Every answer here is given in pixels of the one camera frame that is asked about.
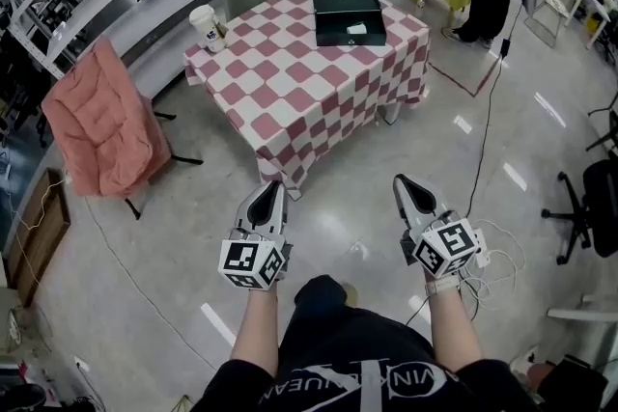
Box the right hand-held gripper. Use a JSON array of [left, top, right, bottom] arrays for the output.
[[392, 174, 483, 280]]

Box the white desk with clutter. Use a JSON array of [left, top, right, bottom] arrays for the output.
[[561, 0, 618, 50]]

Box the black office chair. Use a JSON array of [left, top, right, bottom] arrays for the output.
[[540, 157, 618, 267]]

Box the person's black shorts leg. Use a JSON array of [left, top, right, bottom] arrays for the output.
[[293, 274, 350, 322]]

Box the black shoe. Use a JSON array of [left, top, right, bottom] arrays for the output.
[[0, 382, 48, 412]]

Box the black box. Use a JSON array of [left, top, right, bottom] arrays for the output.
[[311, 0, 388, 48]]

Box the thin dark floor cable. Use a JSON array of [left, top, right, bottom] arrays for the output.
[[83, 196, 219, 373]]

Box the white power strip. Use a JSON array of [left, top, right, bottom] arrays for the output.
[[472, 228, 492, 270]]

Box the pink checkered tablecloth table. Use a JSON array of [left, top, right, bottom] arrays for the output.
[[183, 0, 433, 202]]

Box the person's right forearm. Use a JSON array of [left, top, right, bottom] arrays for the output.
[[424, 275, 485, 373]]

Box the brown wooden board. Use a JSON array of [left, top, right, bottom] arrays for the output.
[[6, 167, 72, 309]]

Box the person's left forearm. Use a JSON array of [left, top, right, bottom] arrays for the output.
[[230, 288, 281, 378]]

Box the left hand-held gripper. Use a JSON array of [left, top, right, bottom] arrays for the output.
[[217, 180, 295, 292]]

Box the pink cushioned armchair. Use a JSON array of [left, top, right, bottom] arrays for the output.
[[40, 36, 205, 222]]

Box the white table edge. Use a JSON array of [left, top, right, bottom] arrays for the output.
[[547, 292, 618, 372]]

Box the black chair base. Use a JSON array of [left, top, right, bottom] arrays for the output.
[[585, 90, 618, 154]]

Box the black bag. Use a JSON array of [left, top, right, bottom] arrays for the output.
[[524, 353, 610, 412]]

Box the white wrist band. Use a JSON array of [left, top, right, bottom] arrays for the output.
[[424, 276, 462, 298]]

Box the person's black printed t-shirt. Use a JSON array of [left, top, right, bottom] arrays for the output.
[[191, 307, 538, 412]]

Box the white paper cup with lid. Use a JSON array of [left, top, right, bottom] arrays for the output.
[[187, 4, 228, 54]]

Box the long black cable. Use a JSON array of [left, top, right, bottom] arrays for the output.
[[463, 0, 528, 221]]

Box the tangled white cable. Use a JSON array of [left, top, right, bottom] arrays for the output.
[[456, 218, 528, 314]]

